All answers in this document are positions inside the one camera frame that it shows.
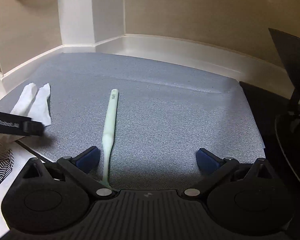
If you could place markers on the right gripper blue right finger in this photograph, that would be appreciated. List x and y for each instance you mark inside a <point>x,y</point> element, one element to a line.
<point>213,167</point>

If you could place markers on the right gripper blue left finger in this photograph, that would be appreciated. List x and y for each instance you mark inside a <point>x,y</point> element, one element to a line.
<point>80,165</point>

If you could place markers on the pale green toothbrush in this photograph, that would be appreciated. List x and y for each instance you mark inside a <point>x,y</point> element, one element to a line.
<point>109,133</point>

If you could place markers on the white patterned plastic bag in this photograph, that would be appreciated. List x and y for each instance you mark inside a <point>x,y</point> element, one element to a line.
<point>13,158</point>

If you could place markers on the grey textured counter mat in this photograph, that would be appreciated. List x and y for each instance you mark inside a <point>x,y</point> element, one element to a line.
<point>165,114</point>

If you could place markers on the black stove top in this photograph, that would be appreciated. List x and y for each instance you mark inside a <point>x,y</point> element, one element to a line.
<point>278,120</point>

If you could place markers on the black wok pan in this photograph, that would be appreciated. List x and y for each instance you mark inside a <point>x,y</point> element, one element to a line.
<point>288,49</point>

